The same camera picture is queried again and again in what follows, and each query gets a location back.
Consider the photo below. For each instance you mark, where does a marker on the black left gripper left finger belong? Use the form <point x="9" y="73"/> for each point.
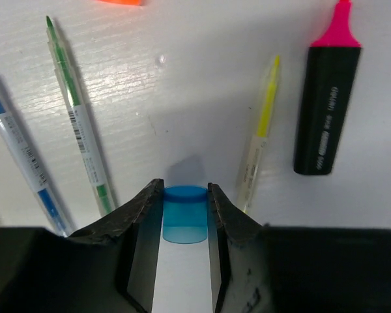
<point x="134" y="228"/>

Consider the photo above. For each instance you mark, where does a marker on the orange marker cap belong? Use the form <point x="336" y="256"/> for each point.
<point x="126" y="2"/>

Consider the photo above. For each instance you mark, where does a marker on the yellow clear pen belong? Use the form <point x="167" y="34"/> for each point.
<point x="257" y="141"/>

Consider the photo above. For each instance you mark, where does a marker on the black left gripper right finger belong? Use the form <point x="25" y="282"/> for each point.
<point x="237" y="255"/>

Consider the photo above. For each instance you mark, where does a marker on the black pink-tip highlighter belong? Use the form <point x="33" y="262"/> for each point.
<point x="331" y="66"/>

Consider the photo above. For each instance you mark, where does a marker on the blue marker cap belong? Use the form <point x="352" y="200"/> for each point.
<point x="185" y="214"/>

